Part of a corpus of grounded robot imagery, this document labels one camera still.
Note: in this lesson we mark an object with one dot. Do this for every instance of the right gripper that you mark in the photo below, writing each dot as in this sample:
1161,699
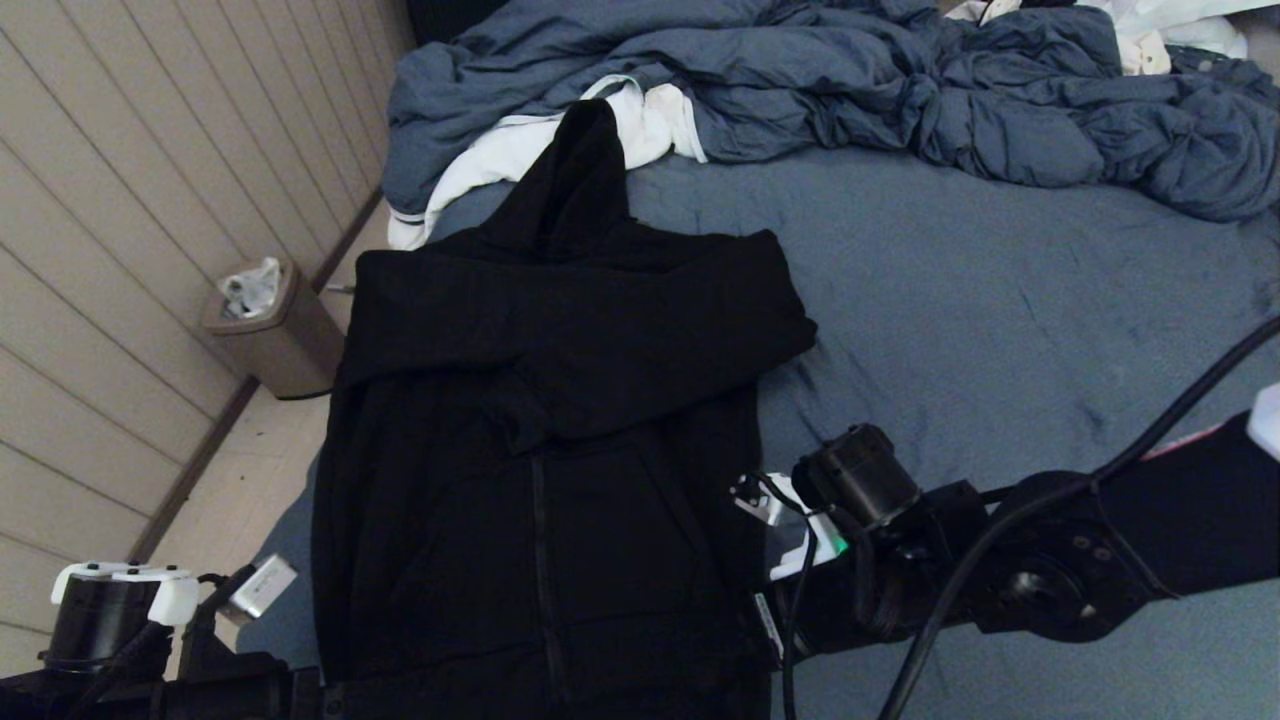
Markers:
830,620

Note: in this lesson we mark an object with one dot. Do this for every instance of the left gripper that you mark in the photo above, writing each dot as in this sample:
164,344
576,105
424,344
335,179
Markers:
240,695

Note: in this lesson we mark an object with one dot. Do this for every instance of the black zip hoodie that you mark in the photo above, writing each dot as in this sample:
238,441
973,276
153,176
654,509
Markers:
560,400

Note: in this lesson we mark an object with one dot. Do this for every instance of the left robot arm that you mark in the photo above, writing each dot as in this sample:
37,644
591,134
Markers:
100,620

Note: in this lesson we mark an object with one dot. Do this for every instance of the beige trash bin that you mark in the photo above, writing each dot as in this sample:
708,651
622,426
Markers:
285,345

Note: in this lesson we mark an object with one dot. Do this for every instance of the blue bed sheet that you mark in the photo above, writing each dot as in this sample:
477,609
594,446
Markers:
1000,300

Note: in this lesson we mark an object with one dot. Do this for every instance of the white plastic bin bag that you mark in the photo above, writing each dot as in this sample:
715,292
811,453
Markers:
252,288

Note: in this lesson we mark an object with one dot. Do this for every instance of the crumpled blue duvet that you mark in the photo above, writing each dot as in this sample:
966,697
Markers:
850,85

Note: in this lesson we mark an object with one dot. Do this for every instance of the white garment with dark trim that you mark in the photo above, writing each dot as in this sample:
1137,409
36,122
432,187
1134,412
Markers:
480,165

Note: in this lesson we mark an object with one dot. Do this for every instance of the cream crumpled garment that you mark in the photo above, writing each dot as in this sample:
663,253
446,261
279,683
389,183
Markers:
1140,50

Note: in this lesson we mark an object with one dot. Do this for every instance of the white pillow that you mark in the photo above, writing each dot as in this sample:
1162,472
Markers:
1190,20

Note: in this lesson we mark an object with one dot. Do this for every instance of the dark headboard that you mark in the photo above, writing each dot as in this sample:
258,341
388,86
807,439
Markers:
450,18

